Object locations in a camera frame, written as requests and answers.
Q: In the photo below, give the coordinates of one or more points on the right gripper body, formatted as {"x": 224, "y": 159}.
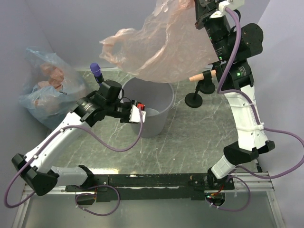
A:
{"x": 207, "y": 11}

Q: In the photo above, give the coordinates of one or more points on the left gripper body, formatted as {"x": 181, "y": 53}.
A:
{"x": 122, "y": 111}

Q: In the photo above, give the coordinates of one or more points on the pink plastic trash bag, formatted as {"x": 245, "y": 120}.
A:
{"x": 168, "y": 48}

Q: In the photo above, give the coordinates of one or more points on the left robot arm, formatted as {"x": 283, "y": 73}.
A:
{"x": 36, "y": 167}

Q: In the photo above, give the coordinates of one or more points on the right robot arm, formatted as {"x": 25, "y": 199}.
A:
{"x": 233, "y": 45}

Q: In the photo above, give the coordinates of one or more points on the grey plastic trash bin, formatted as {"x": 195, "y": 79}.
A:
{"x": 157, "y": 98}

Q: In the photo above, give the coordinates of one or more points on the blue bag of pink bags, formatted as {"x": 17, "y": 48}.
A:
{"x": 53, "y": 88}

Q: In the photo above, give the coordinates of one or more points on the purple microphone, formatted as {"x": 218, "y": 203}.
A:
{"x": 96, "y": 71}

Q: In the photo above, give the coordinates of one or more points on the beige microphone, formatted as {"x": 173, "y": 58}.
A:
{"x": 202, "y": 75}

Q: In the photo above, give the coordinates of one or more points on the black microphone stand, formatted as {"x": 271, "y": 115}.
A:
{"x": 206, "y": 84}

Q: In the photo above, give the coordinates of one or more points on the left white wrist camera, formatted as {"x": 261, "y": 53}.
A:
{"x": 137, "y": 112}

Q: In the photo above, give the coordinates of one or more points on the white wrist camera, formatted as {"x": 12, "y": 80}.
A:
{"x": 226, "y": 4}
{"x": 137, "y": 112}

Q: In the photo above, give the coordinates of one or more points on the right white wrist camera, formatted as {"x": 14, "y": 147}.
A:
{"x": 226, "y": 4}

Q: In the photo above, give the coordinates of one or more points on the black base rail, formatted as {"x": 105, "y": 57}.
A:
{"x": 192, "y": 186}

